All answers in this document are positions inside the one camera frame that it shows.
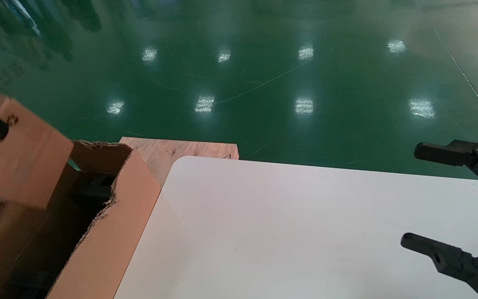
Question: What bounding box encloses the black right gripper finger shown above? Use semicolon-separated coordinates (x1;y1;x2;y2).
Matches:
413;139;478;199
400;233;478;299

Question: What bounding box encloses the wooden pallet board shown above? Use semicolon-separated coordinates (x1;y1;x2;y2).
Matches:
119;137;239;187

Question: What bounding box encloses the small cardboard box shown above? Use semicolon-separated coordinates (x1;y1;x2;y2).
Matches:
0;92;74;209

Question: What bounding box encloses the large open cardboard box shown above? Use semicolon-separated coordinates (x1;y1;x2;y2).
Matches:
0;140;161;299

